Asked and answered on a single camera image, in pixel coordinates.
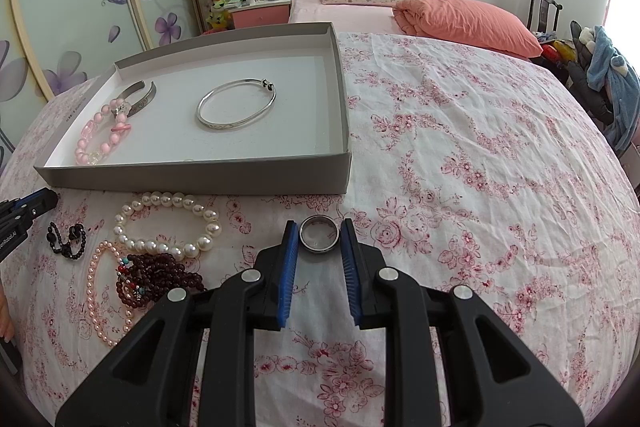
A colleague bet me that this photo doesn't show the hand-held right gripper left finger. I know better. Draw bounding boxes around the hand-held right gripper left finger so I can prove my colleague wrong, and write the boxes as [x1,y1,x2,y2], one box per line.
[55,221,301,427]

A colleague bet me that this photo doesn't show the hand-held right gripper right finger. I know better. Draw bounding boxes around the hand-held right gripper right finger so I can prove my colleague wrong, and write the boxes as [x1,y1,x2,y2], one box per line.
[341,218,586,427]

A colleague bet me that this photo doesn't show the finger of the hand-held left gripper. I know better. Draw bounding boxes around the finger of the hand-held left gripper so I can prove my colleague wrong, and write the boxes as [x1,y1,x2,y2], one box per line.
[0,188,59,233]

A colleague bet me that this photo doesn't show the silver ring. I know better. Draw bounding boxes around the silver ring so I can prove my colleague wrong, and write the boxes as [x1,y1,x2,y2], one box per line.
[298,215,341,254]

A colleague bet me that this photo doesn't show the pink bead bracelet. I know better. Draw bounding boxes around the pink bead bracelet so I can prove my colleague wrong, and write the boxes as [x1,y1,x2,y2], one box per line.
[75,103,135,166]

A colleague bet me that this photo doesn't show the grey cuff bangle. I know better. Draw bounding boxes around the grey cuff bangle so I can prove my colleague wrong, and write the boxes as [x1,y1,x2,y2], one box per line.
[111,80,158,116]

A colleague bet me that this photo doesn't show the thin silver bangle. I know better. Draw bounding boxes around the thin silver bangle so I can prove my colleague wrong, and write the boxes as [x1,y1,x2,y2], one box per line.
[196,78,277,129]

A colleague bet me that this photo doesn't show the grey cardboard box tray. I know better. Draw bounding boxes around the grey cardboard box tray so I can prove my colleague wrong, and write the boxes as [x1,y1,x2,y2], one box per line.
[34,22,352,196]

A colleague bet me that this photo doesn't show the person's left hand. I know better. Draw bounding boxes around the person's left hand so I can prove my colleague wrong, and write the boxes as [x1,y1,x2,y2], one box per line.
[0,293,14,342]

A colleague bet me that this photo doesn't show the pink and white nightstand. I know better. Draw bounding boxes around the pink and white nightstand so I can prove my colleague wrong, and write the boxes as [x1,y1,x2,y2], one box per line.
[230,0,293,30]

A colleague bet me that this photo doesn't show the pink sheeted bed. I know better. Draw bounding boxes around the pink sheeted bed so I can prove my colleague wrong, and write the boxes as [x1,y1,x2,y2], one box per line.
[289,0,531,58]

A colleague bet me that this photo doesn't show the orange folded quilt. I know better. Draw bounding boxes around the orange folded quilt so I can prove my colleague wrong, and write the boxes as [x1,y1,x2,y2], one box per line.
[392,0,544,58]

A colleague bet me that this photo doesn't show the colourful toys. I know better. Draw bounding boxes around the colourful toys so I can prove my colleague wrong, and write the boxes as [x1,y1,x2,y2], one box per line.
[532,32,571,68]

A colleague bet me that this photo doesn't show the black office chair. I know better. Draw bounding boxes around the black office chair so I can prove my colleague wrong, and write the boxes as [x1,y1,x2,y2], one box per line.
[570,21,621,122]

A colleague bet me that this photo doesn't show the black wooden chair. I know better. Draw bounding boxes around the black wooden chair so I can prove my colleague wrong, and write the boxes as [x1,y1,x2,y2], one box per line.
[527,0,563,42]

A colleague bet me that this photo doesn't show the black bead bracelet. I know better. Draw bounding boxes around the black bead bracelet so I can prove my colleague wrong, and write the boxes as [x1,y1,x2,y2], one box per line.
[46,222,87,262]

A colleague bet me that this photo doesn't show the pink pearl bracelet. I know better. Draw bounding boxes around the pink pearl bracelet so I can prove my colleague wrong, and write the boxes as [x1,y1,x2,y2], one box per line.
[86,241,136,348]

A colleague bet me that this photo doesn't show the white pearl bracelet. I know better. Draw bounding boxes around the white pearl bracelet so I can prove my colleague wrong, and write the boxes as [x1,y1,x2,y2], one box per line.
[114,191,222,260]

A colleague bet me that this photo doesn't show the dark red bead bracelet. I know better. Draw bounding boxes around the dark red bead bracelet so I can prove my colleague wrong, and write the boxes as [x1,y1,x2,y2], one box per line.
[116,253,207,308]

